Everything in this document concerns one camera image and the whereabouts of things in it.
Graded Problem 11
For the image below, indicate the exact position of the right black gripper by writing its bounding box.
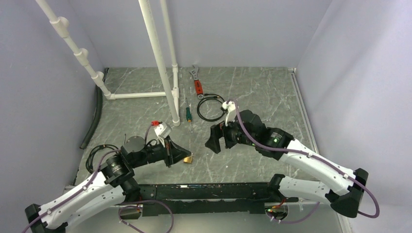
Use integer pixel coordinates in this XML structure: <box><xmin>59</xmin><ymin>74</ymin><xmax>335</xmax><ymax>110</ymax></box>
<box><xmin>205</xmin><ymin>115</ymin><xmax>257</xmax><ymax>152</ymax></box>

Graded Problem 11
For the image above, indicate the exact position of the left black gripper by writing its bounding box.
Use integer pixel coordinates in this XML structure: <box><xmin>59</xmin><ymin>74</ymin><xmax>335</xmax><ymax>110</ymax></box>
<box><xmin>131</xmin><ymin>133</ymin><xmax>190</xmax><ymax>167</ymax></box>

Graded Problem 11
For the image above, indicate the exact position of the small brass padlock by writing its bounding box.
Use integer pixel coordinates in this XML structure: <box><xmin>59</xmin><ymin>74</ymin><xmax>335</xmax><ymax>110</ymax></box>
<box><xmin>183</xmin><ymin>156</ymin><xmax>193</xmax><ymax>164</ymax></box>

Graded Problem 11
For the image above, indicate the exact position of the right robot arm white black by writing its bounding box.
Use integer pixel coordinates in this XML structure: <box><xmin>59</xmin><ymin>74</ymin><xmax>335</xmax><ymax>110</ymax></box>
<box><xmin>205</xmin><ymin>110</ymin><xmax>369</xmax><ymax>218</ymax></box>

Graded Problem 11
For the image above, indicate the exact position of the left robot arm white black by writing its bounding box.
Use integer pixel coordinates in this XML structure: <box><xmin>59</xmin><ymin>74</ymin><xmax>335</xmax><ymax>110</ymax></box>
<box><xmin>23</xmin><ymin>136</ymin><xmax>191</xmax><ymax>233</ymax></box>

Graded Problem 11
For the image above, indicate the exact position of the black foam tube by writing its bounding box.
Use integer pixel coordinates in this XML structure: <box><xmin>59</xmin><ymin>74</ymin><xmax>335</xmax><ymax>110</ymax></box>
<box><xmin>79</xmin><ymin>86</ymin><xmax>103</xmax><ymax>150</ymax></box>

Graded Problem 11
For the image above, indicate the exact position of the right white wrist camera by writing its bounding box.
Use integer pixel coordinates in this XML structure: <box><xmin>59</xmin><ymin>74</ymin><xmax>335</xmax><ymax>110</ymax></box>
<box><xmin>222</xmin><ymin>100</ymin><xmax>237</xmax><ymax>126</ymax></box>

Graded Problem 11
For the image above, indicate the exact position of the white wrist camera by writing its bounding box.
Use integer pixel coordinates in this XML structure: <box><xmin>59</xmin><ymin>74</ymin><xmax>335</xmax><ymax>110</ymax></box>
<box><xmin>222</xmin><ymin>100</ymin><xmax>237</xmax><ymax>126</ymax></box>
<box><xmin>151</xmin><ymin>120</ymin><xmax>172</xmax><ymax>140</ymax></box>

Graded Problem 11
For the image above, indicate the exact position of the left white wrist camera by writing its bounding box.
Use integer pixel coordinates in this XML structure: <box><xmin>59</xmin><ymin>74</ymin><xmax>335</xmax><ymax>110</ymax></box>
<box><xmin>151</xmin><ymin>120</ymin><xmax>172</xmax><ymax>140</ymax></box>

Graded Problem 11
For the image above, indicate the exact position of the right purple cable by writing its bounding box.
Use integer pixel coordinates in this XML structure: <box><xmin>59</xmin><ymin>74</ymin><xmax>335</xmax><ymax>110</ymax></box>
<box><xmin>225</xmin><ymin>99</ymin><xmax>380</xmax><ymax>225</ymax></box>

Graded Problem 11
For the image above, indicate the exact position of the purple cable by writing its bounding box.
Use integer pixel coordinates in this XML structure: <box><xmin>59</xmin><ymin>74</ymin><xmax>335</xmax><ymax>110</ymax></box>
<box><xmin>225</xmin><ymin>99</ymin><xmax>380</xmax><ymax>225</ymax></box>
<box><xmin>20</xmin><ymin>123</ymin><xmax>175</xmax><ymax>233</ymax></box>

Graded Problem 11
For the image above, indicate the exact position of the green handle screwdriver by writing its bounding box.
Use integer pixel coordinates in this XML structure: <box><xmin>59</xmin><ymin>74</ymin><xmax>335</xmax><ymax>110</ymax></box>
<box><xmin>185</xmin><ymin>98</ymin><xmax>192</xmax><ymax>122</ymax></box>

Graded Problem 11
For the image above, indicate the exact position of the coiled black cable right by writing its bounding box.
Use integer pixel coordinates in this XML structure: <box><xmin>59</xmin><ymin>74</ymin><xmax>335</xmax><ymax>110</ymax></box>
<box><xmin>196</xmin><ymin>93</ymin><xmax>227</xmax><ymax>122</ymax></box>

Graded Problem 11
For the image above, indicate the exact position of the coiled black cable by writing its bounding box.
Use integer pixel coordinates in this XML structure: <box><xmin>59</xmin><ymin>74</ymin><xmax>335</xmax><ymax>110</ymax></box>
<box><xmin>85</xmin><ymin>144</ymin><xmax>121</xmax><ymax>174</ymax></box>
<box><xmin>196</xmin><ymin>93</ymin><xmax>227</xmax><ymax>122</ymax></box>

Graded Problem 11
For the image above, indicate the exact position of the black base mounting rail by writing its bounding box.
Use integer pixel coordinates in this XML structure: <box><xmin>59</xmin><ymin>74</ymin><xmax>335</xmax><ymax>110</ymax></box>
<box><xmin>109</xmin><ymin>175</ymin><xmax>300</xmax><ymax>216</ymax></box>

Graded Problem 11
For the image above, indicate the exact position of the red handle adjustable wrench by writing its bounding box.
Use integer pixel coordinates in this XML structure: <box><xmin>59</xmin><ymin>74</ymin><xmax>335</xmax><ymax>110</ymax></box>
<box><xmin>189</xmin><ymin>65</ymin><xmax>204</xmax><ymax>99</ymax></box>

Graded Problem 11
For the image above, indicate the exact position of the coiled black cable left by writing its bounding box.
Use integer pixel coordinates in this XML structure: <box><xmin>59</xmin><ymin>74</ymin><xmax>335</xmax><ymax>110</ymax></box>
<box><xmin>85</xmin><ymin>144</ymin><xmax>121</xmax><ymax>174</ymax></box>

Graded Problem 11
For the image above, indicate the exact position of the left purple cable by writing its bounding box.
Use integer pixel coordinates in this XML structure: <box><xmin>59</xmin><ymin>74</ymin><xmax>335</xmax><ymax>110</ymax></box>
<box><xmin>20</xmin><ymin>123</ymin><xmax>175</xmax><ymax>233</ymax></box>

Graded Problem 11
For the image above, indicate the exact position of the aluminium rail right edge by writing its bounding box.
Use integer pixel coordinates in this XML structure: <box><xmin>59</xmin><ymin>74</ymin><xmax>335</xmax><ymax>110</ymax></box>
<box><xmin>288</xmin><ymin>68</ymin><xmax>353</xmax><ymax>233</ymax></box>

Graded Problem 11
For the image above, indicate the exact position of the white pvc pipe frame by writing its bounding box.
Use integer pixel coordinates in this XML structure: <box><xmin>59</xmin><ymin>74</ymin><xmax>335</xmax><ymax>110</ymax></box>
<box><xmin>36</xmin><ymin>0</ymin><xmax>180</xmax><ymax>126</ymax></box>

